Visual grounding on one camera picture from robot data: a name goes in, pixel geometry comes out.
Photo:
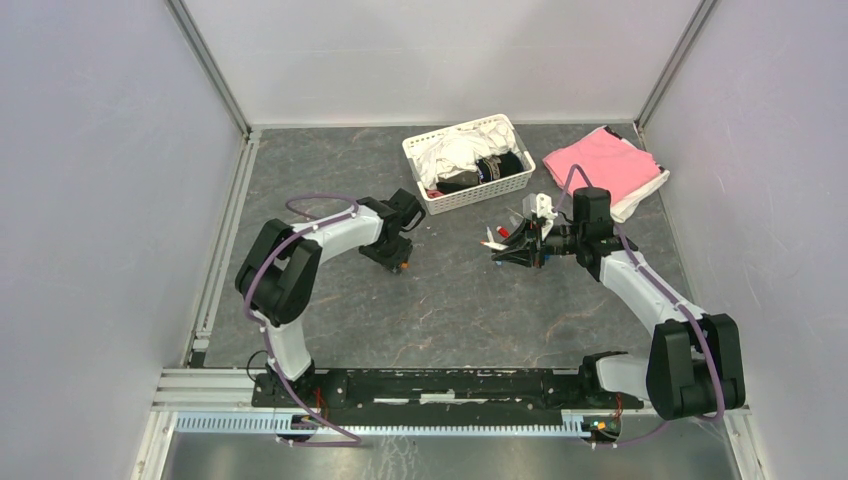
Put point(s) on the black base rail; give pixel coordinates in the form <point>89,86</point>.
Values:
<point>459,397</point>

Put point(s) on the black cloth in basket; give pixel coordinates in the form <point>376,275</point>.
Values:
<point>487,170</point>

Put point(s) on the white plastic basket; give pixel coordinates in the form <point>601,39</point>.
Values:
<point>436,203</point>

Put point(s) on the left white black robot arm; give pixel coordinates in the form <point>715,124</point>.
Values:
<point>276,279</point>

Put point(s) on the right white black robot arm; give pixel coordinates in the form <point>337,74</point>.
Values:
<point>694,367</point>

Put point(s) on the pink folded cloth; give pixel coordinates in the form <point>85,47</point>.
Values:
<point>582,163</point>

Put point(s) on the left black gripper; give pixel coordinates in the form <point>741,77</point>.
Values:
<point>393,263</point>

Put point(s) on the white cloth under pink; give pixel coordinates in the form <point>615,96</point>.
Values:
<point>632,175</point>

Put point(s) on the white cloth in basket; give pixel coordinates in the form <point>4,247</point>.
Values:
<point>457,150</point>

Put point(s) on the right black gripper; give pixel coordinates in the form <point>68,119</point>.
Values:
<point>525,246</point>

